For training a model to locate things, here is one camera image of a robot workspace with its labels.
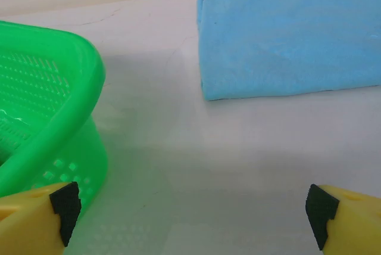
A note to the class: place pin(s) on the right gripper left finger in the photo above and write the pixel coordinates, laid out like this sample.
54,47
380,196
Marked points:
26,222

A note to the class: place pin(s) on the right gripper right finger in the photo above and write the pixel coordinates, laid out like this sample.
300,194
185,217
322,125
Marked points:
351,225

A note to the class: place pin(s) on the green plastic basket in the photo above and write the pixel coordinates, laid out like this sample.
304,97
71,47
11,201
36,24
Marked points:
74,88

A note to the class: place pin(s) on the folded light blue t-shirt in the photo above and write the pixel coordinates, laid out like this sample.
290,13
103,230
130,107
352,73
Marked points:
282,43

